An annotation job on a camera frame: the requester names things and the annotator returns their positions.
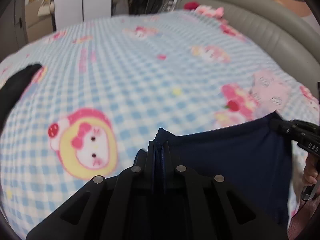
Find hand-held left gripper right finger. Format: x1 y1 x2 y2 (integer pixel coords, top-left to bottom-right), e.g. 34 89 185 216
160 140 288 240

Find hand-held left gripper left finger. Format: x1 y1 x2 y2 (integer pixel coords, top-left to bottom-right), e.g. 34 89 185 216
26 140 160 240

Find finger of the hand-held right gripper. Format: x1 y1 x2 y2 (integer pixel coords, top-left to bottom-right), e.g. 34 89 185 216
269 118 299 140

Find navy shorts with white stripes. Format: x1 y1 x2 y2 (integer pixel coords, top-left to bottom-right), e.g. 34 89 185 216
154 111 295 230

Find person's right hand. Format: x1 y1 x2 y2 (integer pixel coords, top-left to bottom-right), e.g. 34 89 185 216
302 152 320 186

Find blue checkered printed blanket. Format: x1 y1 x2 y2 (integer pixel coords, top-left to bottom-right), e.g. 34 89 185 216
0 10 320 240

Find grey padded bed headboard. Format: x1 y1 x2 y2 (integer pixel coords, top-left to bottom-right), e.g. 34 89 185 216
185 0 320 87

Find pink plush toy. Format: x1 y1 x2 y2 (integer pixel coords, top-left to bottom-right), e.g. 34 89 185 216
195 5 225 19

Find black garment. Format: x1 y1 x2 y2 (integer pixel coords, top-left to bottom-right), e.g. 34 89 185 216
0 64 43 130

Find white wardrobe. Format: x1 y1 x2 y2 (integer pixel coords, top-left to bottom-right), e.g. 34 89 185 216
54 0 113 31

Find cream handbag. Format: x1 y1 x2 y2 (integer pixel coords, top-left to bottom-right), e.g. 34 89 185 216
37 4 54 17

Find grey door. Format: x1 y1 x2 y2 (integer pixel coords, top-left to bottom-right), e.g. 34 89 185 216
14 0 30 46

